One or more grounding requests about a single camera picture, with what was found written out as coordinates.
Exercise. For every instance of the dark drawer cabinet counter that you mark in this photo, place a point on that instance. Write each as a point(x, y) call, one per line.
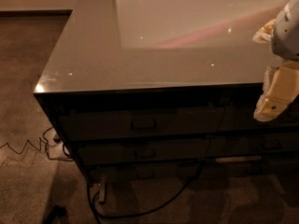
point(125, 55)

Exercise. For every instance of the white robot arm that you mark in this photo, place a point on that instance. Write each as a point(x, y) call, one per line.
point(285, 36)

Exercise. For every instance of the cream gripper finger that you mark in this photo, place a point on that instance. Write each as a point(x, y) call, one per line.
point(280, 88)
point(264, 34)

